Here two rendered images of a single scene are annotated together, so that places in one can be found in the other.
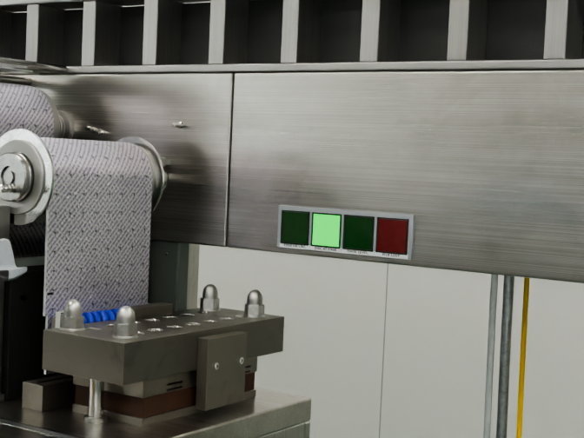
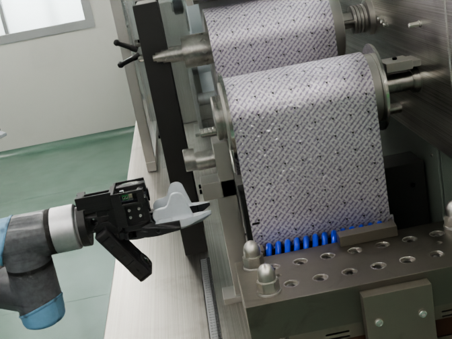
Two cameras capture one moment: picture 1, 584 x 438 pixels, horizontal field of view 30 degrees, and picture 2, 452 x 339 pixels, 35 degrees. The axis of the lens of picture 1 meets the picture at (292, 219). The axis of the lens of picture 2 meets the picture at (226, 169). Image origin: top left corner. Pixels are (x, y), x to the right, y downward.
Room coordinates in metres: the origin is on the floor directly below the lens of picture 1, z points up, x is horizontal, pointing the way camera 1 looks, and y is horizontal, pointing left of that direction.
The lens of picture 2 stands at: (0.98, -0.54, 1.53)
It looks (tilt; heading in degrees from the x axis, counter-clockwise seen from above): 17 degrees down; 55
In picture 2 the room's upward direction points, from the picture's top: 11 degrees counter-clockwise
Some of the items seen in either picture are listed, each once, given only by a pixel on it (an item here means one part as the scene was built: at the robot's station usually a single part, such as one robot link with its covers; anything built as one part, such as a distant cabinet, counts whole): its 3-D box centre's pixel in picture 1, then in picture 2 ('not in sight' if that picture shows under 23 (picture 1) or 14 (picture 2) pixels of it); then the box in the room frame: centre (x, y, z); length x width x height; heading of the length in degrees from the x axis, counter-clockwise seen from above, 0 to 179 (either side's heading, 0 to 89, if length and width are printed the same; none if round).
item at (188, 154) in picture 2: not in sight; (190, 159); (1.63, 0.49, 1.18); 0.04 x 0.02 x 0.04; 57
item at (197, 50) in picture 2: not in sight; (198, 50); (1.80, 0.64, 1.33); 0.06 x 0.06 x 0.06; 57
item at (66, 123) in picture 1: (47, 128); (353, 19); (2.06, 0.47, 1.33); 0.07 x 0.07 x 0.07; 57
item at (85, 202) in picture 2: not in sight; (116, 214); (1.47, 0.49, 1.14); 0.12 x 0.08 x 0.09; 147
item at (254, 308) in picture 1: (255, 302); not in sight; (1.82, 0.06, 1.05); 0.04 x 0.04 x 0.04
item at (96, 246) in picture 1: (100, 252); (314, 177); (1.75, 0.31, 1.13); 0.23 x 0.01 x 0.18; 147
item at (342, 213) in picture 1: (342, 231); not in sight; (1.73, -0.08, 1.18); 0.25 x 0.01 x 0.07; 57
